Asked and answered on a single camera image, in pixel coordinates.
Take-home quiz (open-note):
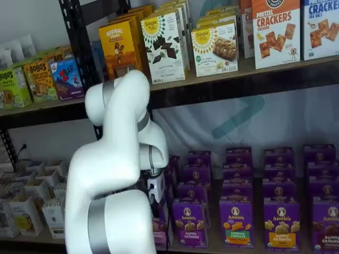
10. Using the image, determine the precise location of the black wall plug cord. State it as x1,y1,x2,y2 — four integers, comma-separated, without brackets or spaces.
16,143,29,161

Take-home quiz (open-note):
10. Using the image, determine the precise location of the white Organic Pantry carton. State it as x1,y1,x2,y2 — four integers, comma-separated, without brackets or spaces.
4,182,27,201
9,195,44,236
25,160,46,173
23,179,51,202
0,201,21,239
35,169,59,187
42,198,66,239
52,183,67,199
14,170,38,185
44,160,67,177

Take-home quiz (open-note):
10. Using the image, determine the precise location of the green Bobo's box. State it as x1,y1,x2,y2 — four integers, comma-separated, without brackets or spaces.
0,66,32,110

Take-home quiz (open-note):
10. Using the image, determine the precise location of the blue Z Bar box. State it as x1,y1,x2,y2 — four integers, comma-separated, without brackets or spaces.
49,58,86,102

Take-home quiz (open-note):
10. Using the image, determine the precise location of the black metal shelving rack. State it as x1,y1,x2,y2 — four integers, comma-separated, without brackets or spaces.
59,0,339,254
0,0,106,173

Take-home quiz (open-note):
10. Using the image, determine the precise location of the purple Annie's box pink patch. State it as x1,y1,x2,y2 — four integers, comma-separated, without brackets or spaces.
152,203,173,247

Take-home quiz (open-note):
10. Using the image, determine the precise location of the sea salt pretzel crackers box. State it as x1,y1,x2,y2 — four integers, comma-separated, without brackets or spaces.
301,0,339,61

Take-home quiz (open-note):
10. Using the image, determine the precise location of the yellow Simple Mills bars box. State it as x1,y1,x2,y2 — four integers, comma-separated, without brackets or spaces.
196,15,238,29
191,22,239,78
198,8,236,19

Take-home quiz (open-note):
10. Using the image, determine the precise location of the orange Bobo's box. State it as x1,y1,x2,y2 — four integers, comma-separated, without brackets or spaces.
43,47,72,64
22,60,58,103

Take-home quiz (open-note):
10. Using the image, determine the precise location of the purple Annie's box maroon patch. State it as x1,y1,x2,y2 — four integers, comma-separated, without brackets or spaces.
311,197,339,252

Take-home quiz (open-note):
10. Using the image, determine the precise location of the purple Annie's box green patch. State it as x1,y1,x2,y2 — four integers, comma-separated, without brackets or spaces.
219,198,254,249

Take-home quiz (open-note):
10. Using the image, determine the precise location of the purple Annie's snack box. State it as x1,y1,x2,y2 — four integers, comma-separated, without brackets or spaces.
306,161,339,179
226,147,252,166
182,166,212,185
176,184,210,204
187,151,212,169
164,185,175,206
262,179,297,199
303,144,336,162
167,155,183,171
165,169,177,187
223,164,253,184
308,177,339,198
264,147,295,165
263,163,296,181
221,182,254,201

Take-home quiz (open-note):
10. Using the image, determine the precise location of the orange Revival snack box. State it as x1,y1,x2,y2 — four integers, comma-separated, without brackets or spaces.
128,3,156,17
99,20,144,80
113,11,148,72

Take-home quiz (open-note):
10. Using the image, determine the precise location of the purple Annie's box orange patch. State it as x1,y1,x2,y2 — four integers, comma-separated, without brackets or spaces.
264,198,301,251

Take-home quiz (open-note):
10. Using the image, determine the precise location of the red pretzel crackers box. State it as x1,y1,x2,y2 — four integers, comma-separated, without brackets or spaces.
239,0,255,59

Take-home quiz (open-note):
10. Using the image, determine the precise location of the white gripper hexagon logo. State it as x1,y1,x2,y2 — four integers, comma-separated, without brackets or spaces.
147,173,166,205

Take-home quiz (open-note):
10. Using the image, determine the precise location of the Simple Mills sweet thins box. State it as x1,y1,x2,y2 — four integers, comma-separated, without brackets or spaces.
166,0,191,9
155,6,190,71
140,12,186,85

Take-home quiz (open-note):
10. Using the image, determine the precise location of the white stand-up pouch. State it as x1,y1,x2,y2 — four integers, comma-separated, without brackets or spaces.
20,34,35,58
0,50,13,68
6,41,24,63

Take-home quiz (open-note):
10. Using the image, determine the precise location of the cheddar pretzel crackers box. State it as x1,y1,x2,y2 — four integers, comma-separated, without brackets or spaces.
251,0,301,70

